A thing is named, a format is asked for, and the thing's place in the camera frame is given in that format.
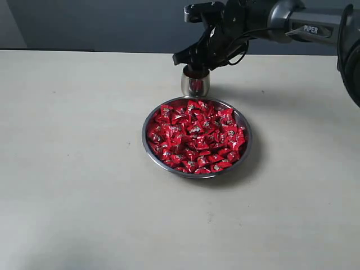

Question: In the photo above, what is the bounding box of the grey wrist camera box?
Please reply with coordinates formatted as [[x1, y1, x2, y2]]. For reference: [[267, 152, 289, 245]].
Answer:
[[184, 1, 225, 24]]

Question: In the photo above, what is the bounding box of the black camera cable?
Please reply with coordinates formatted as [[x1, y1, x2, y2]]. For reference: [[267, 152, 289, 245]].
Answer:
[[208, 25, 290, 67]]

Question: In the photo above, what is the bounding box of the red wrapped candy centre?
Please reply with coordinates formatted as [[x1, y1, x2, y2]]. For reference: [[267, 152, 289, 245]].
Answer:
[[187, 121, 209, 136]]

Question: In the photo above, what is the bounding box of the red wrapped candy front right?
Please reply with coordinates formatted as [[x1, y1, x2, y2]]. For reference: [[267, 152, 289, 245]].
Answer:
[[210, 162, 232, 173]]

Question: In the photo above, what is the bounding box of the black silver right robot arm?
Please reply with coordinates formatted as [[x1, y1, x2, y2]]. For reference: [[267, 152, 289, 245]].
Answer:
[[173, 1, 359, 105]]

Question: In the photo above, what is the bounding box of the red wrapped candy rear right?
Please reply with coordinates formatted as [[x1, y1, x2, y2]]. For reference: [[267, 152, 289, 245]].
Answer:
[[217, 109, 236, 126]]

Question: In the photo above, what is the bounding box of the red wrapped candy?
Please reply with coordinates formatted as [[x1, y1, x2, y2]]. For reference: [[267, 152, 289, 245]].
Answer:
[[210, 162, 232, 173], [182, 160, 199, 174], [187, 121, 209, 136], [159, 105, 173, 123], [217, 109, 236, 126]]

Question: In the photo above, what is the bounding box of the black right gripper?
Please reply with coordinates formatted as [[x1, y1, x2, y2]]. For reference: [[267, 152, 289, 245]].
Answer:
[[172, 16, 249, 70]]

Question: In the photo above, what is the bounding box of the shiny steel cup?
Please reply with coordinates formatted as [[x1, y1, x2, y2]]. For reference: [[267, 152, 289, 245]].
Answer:
[[181, 65, 210, 97]]

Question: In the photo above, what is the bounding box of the red wrapped candy rear left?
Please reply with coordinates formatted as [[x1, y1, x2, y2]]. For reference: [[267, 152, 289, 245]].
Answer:
[[159, 105, 173, 123]]

